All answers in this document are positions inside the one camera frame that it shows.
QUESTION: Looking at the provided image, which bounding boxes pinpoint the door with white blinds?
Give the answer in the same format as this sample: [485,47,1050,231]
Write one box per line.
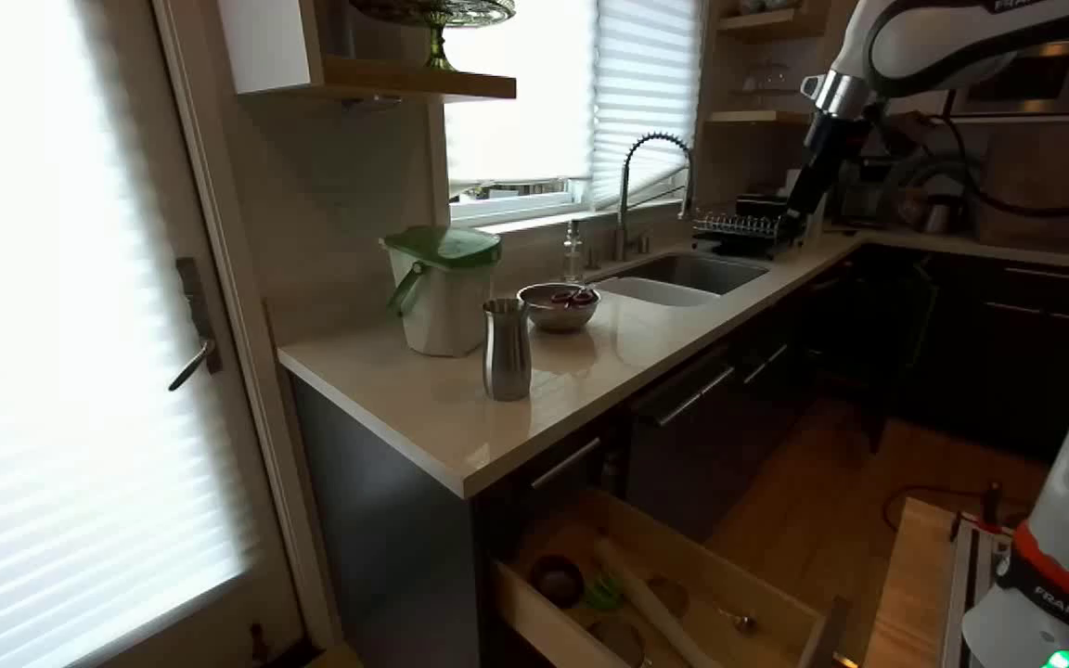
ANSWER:
[0,0,342,668]

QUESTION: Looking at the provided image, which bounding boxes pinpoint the stainless steel cup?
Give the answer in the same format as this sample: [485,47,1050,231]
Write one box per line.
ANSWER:
[477,292,536,404]

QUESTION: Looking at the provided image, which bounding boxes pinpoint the dark round cup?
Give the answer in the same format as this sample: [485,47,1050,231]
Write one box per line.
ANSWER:
[526,554,589,613]

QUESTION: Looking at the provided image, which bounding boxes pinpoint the silver microwave oven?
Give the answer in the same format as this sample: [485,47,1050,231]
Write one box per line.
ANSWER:
[944,33,1069,123]

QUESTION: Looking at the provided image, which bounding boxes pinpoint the small green utensil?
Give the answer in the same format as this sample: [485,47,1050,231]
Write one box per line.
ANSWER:
[580,574,632,618]

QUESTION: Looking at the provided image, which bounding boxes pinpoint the metal door handle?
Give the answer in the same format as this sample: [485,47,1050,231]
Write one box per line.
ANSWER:
[163,256,225,397]

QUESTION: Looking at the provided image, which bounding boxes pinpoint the open wooden drawer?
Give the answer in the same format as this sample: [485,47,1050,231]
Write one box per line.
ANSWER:
[491,483,840,668]

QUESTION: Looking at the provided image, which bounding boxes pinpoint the dark corner cabinets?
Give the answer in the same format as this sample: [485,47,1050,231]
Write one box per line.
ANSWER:
[855,238,1069,464]

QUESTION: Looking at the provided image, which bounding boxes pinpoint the dark base cabinet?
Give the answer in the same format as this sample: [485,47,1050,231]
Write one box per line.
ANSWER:
[287,252,866,668]

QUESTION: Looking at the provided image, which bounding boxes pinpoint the clear soap bottle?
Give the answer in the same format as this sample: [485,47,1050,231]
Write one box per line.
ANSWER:
[560,219,589,287]

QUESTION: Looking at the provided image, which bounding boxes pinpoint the silver bar drawer handle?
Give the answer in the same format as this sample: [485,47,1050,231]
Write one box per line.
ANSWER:
[658,363,737,434]
[737,339,795,388]
[526,434,609,497]

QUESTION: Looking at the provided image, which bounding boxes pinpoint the kitchen sink basin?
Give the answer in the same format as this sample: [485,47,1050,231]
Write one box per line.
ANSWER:
[589,249,777,313]

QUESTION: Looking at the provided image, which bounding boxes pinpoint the white bin with green lid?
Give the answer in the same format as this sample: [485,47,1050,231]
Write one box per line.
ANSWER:
[377,221,507,363]

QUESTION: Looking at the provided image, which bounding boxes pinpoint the glass stand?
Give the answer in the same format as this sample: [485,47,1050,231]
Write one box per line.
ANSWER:
[352,0,521,73]

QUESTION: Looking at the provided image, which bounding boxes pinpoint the metal bowl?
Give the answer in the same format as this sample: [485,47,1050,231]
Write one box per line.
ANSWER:
[517,279,604,334]

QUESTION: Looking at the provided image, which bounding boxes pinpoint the dark dish rack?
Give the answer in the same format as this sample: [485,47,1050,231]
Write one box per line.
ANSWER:
[693,199,802,261]

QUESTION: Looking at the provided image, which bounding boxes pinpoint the chrome kitchen faucet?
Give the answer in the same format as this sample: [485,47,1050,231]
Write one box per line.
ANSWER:
[612,128,699,262]

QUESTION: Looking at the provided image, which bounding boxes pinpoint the wooden open shelf unit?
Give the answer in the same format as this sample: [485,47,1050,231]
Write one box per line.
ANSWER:
[699,0,840,207]

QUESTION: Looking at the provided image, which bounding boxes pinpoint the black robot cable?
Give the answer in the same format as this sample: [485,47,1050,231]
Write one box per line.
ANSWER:
[924,86,1069,225]

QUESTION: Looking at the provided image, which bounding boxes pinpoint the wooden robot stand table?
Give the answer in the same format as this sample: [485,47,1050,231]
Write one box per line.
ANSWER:
[860,493,964,668]

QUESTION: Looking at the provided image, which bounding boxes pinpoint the white window blind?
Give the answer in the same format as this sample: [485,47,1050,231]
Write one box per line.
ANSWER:
[440,0,704,211]

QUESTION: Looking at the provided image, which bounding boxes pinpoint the wooden wall shelf cabinet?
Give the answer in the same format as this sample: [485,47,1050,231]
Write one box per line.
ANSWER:
[213,0,521,104]

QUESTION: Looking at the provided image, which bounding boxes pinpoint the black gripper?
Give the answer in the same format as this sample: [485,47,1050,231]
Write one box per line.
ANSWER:
[783,111,866,225]

